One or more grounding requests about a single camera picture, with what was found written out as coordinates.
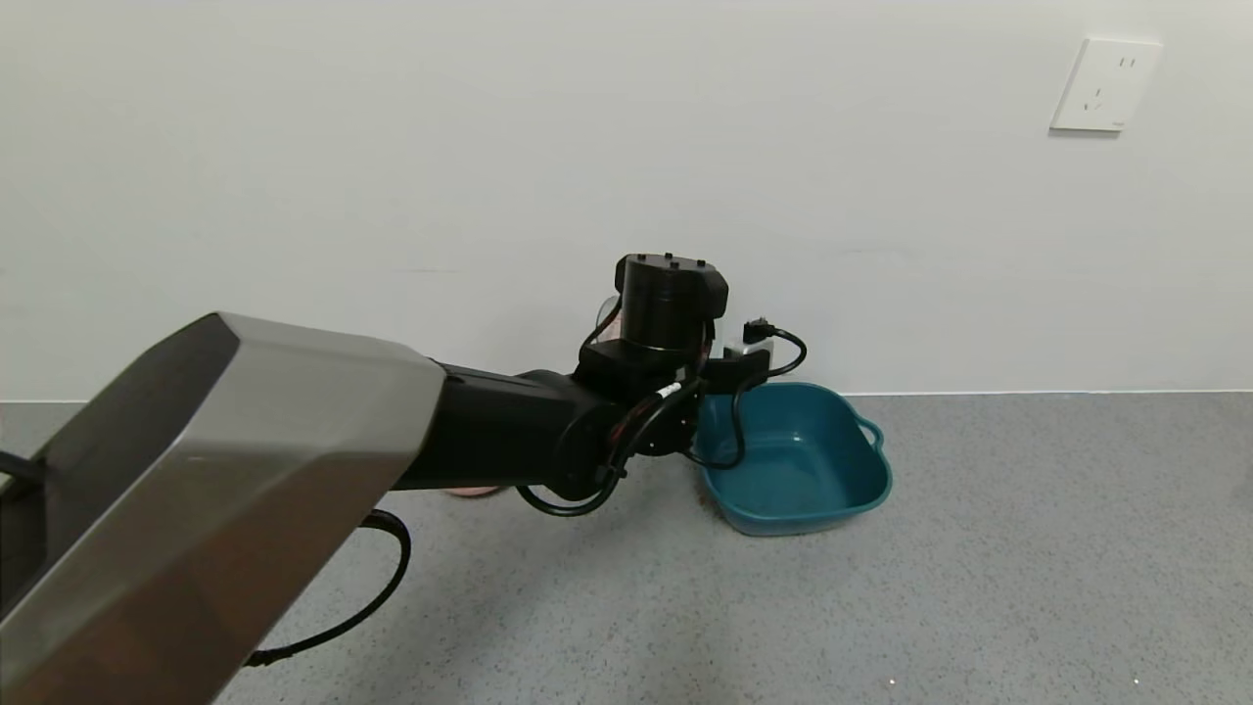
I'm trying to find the thin black camera cable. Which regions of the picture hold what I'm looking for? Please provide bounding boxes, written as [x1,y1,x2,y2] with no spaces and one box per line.
[514,328,809,518]

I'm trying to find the teal square plastic tray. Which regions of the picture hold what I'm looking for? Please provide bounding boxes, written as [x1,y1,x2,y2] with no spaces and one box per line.
[693,382,892,537]

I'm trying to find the transparent teal ribbed cup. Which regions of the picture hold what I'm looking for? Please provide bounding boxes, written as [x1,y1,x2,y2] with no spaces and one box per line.
[592,292,627,346]

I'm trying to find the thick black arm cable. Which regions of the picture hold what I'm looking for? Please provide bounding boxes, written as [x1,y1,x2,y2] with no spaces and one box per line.
[245,509,412,669]

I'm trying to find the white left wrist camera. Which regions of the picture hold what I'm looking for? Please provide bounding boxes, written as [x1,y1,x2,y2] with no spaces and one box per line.
[722,318,780,361]

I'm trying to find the white wall socket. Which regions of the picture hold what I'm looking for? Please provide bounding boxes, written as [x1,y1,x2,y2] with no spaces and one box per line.
[1049,37,1164,133]

